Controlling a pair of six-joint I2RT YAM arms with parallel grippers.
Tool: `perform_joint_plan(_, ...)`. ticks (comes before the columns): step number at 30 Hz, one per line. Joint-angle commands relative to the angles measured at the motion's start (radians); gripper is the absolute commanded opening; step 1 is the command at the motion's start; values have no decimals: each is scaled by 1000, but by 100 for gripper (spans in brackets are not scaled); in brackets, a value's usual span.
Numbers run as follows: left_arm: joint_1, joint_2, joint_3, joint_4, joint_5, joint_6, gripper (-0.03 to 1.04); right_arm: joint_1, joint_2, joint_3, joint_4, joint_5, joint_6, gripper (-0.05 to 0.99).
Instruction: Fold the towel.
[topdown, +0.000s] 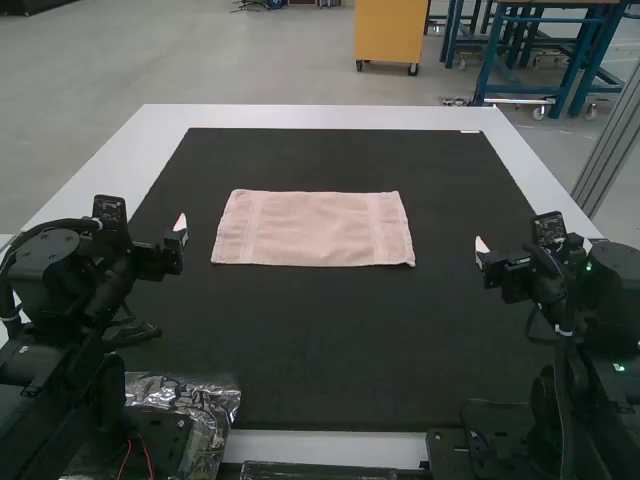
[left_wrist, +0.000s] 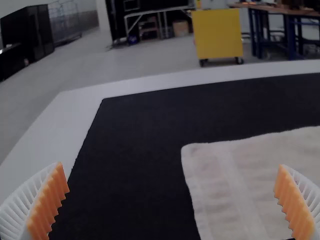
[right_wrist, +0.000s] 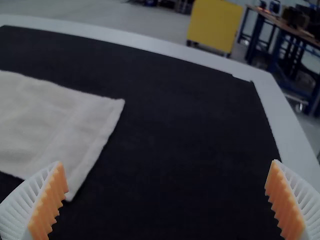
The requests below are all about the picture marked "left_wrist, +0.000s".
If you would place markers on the metal shelf rack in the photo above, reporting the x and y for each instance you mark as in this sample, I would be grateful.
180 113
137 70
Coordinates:
162 25

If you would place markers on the black cabinet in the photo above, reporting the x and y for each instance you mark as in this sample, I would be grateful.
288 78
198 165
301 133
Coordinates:
25 37

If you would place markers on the brown carton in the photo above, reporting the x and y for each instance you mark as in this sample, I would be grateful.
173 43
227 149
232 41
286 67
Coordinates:
180 28

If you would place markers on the yellow wheeled cabinet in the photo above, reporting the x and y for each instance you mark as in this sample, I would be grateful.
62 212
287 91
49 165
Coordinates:
217 32

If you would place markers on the blue frame workbench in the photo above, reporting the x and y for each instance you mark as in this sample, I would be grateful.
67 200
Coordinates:
275 9

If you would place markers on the pale towel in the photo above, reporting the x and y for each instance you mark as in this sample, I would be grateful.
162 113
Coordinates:
237 175

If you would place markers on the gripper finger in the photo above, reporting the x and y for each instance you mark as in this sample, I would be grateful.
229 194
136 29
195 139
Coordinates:
300 210
22 210

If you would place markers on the black mat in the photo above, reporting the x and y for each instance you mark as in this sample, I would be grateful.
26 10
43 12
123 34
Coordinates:
137 137

